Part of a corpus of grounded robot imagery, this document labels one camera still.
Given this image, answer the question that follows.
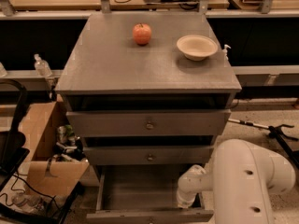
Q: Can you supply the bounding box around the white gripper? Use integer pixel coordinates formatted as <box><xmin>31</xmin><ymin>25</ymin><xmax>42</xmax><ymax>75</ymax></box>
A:
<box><xmin>177</xmin><ymin>164</ymin><xmax>213</xmax><ymax>209</ymax></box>

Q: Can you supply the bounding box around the grey bottom drawer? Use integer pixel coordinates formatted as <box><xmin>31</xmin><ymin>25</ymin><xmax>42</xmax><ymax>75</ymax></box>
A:
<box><xmin>87</xmin><ymin>164</ymin><xmax>213</xmax><ymax>224</ymax></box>

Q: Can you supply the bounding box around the grey drawer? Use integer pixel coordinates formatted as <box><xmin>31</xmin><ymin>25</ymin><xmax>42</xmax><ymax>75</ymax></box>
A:
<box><xmin>84</xmin><ymin>146</ymin><xmax>213</xmax><ymax>165</ymax></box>
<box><xmin>66</xmin><ymin>109</ymin><xmax>231</xmax><ymax>137</ymax></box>
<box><xmin>87</xmin><ymin>164</ymin><xmax>213</xmax><ymax>224</ymax></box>

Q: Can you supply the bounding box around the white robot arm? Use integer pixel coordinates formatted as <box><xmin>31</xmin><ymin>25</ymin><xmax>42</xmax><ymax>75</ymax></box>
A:
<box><xmin>177</xmin><ymin>139</ymin><xmax>295</xmax><ymax>224</ymax></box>

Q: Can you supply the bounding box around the grey top drawer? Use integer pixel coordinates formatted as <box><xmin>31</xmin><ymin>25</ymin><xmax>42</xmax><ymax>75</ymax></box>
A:
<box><xmin>66</xmin><ymin>109</ymin><xmax>231</xmax><ymax>137</ymax></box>

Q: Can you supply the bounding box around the grey wooden drawer cabinet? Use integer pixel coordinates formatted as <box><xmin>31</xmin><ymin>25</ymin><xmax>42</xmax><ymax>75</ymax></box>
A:
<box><xmin>55</xmin><ymin>12</ymin><xmax>243</xmax><ymax>187</ymax></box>

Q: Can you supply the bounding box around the grey middle drawer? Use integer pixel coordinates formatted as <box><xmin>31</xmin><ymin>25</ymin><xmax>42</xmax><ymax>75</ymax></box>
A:
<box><xmin>84</xmin><ymin>146</ymin><xmax>213</xmax><ymax>165</ymax></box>

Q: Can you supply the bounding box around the black stand with metal pole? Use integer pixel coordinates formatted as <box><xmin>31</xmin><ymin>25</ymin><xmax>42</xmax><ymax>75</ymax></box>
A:
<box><xmin>228</xmin><ymin>119</ymin><xmax>299</xmax><ymax>169</ymax></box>

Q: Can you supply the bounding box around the small white pump bottle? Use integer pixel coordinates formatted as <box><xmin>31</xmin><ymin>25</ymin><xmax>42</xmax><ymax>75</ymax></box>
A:
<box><xmin>222</xmin><ymin>44</ymin><xmax>231</xmax><ymax>61</ymax></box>

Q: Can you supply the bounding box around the clutter inside cardboard box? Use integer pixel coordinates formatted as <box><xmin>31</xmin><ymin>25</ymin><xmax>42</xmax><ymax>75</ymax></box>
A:
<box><xmin>54</xmin><ymin>125</ymin><xmax>86</xmax><ymax>161</ymax></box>

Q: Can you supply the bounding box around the white paper bowl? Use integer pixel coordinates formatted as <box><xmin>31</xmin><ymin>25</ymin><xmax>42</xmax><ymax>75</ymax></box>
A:
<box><xmin>177</xmin><ymin>35</ymin><xmax>218</xmax><ymax>61</ymax></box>

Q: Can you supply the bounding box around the brown cardboard box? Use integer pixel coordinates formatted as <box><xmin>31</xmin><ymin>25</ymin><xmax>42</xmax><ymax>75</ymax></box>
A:
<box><xmin>20</xmin><ymin>102</ymin><xmax>89</xmax><ymax>196</ymax></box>

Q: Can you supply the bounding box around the red apple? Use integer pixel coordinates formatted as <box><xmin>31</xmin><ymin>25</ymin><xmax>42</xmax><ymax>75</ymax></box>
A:
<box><xmin>133</xmin><ymin>23</ymin><xmax>151</xmax><ymax>46</ymax></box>

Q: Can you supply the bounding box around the black chair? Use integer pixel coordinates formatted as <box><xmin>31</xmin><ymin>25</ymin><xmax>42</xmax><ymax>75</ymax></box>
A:
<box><xmin>0</xmin><ymin>79</ymin><xmax>29</xmax><ymax>190</ymax></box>

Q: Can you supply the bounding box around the clear sanitizer bottle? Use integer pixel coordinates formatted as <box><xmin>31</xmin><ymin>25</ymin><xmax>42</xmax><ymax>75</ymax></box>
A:
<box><xmin>34</xmin><ymin>54</ymin><xmax>52</xmax><ymax>77</ymax></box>

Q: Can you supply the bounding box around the black floor cable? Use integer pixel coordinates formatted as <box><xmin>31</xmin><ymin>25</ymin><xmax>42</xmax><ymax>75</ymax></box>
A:
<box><xmin>0</xmin><ymin>171</ymin><xmax>64</xmax><ymax>219</ymax></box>

